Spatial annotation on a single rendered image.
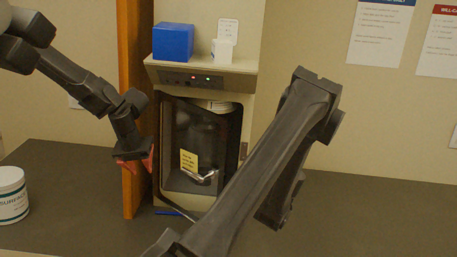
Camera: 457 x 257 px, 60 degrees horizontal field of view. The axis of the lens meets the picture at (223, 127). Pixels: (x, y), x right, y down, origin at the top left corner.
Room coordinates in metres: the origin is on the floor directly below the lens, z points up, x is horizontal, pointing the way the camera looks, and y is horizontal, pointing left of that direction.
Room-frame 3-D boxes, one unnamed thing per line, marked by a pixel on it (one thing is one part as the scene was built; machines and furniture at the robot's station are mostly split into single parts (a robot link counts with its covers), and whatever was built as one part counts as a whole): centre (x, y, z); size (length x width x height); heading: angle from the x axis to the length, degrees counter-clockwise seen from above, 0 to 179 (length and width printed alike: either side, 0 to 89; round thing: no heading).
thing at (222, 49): (1.11, 0.02, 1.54); 0.05 x 0.05 x 0.06; 14
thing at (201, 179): (1.00, 0.07, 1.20); 0.10 x 0.05 x 0.03; 51
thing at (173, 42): (1.11, 0.16, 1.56); 0.10 x 0.10 x 0.09; 87
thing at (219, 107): (1.27, 0.05, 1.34); 0.18 x 0.18 x 0.05
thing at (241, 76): (1.11, 0.07, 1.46); 0.32 x 0.12 x 0.10; 87
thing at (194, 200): (1.07, 0.10, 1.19); 0.30 x 0.01 x 0.40; 51
